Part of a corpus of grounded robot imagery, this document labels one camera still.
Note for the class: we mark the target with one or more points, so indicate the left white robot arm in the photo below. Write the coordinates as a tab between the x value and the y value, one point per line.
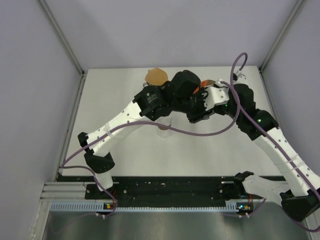
160	96

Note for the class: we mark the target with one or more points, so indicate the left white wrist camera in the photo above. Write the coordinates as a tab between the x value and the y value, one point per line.
217	94

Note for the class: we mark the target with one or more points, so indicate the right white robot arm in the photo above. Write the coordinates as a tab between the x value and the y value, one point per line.
299	195

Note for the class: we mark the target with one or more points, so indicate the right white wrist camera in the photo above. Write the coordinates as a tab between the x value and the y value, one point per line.
239	78

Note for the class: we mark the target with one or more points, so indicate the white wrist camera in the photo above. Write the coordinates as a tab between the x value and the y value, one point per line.
239	78
217	94

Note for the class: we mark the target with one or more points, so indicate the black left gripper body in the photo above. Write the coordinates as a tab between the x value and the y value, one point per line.
194	107

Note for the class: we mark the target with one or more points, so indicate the grey cable duct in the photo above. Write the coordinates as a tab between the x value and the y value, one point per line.
228	207

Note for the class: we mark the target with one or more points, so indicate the brown paper coffee filter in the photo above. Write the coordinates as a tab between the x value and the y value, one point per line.
156	77

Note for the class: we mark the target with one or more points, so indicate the aluminium frame rail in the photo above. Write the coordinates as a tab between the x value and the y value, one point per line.
60	35

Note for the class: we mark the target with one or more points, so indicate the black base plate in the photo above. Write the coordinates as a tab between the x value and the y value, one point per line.
163	191

